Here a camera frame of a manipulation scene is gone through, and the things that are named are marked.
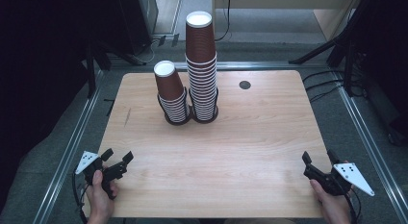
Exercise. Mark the round dark table grommet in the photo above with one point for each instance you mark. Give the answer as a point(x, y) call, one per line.
point(244, 85)

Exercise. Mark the black metal stand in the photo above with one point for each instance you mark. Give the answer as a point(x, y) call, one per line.
point(91, 70)

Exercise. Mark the tall stack of brown cups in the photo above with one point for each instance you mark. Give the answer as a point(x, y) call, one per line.
point(202, 92)

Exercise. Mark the person's left hand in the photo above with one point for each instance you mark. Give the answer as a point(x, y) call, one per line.
point(100, 200)

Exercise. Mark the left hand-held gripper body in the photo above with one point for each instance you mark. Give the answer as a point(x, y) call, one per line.
point(110, 172)

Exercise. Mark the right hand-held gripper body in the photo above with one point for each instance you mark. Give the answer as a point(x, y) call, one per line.
point(340, 180)

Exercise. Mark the short stack of brown cups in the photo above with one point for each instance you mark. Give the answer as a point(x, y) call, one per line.
point(171, 95)

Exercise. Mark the black cabinet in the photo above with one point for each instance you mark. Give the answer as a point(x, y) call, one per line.
point(134, 22)

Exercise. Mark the light wooden furniture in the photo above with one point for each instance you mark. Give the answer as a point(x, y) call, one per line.
point(330, 15)

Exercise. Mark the black tripod stand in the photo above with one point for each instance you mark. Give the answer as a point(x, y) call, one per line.
point(346, 38)

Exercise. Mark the aluminium frame rail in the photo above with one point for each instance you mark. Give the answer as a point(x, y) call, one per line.
point(369, 144)
point(256, 65)
point(72, 144)

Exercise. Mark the person's right hand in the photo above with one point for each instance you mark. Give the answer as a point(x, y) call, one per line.
point(332, 206)

